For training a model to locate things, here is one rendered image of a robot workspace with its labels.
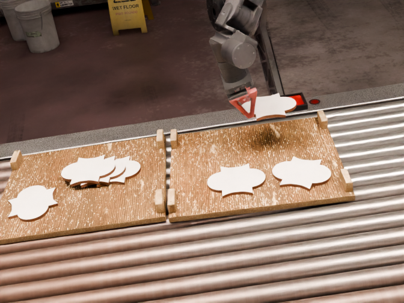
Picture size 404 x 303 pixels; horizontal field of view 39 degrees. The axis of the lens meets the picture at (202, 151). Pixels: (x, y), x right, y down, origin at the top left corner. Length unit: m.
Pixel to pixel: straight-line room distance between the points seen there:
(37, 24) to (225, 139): 3.61
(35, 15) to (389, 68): 2.78
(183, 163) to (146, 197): 0.15
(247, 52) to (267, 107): 0.20
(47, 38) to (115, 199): 3.74
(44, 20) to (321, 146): 3.79
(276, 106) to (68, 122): 2.55
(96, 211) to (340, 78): 2.71
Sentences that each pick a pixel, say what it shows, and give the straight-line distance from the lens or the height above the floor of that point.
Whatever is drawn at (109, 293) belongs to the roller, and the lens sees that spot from 1.17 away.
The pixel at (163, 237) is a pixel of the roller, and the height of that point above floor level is 0.92.
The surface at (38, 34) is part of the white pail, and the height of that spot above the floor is 0.16.
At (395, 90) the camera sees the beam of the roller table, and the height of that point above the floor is 0.91.
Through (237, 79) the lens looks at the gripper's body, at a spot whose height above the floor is 1.14.
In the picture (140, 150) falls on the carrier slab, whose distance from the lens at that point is 1.52.
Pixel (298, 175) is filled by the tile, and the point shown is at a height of 0.94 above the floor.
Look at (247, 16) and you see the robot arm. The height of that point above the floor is 1.28.
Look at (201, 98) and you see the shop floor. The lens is 3.74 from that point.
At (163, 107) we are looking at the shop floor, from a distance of 3.72.
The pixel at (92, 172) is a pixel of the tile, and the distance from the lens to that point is 1.43.
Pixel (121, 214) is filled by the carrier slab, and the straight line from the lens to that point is 1.32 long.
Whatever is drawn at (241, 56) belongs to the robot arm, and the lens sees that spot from 1.25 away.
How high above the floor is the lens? 1.73
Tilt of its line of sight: 33 degrees down
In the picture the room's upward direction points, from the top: 9 degrees counter-clockwise
